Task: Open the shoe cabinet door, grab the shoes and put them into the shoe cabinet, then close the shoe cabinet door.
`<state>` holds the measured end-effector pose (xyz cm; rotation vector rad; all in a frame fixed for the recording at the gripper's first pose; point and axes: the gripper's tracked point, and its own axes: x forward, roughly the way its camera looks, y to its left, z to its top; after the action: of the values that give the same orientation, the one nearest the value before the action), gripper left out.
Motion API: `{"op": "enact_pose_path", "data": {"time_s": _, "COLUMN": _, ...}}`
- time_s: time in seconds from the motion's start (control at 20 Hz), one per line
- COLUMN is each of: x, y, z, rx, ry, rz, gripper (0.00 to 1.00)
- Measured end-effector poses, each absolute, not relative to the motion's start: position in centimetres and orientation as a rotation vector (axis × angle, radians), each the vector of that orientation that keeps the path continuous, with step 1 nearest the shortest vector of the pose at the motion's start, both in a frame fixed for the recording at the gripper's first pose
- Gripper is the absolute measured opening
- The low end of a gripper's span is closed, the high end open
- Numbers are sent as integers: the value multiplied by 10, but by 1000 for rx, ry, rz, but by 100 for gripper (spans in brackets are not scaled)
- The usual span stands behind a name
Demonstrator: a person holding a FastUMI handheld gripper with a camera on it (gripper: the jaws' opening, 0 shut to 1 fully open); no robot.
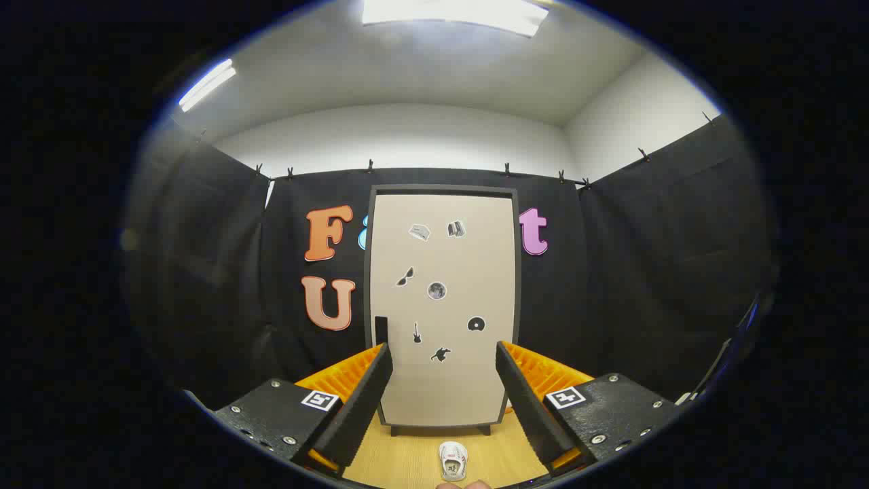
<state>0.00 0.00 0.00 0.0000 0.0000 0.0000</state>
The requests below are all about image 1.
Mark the long ceiling light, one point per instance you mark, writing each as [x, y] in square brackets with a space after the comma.
[207, 85]

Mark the rectangular ceiling light panel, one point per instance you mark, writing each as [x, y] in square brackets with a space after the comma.
[455, 13]

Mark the row of black cloth clips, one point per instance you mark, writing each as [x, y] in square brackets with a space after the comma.
[371, 165]

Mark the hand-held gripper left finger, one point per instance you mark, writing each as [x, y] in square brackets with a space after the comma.
[360, 414]

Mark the dark grey shoe cabinet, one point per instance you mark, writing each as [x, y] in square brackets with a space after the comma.
[441, 189]

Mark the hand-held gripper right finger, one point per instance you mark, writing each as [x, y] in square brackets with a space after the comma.
[529, 414]

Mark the white canvas shoe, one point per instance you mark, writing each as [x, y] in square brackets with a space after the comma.
[453, 462]

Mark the black backdrop cloth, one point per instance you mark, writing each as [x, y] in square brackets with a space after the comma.
[645, 272]

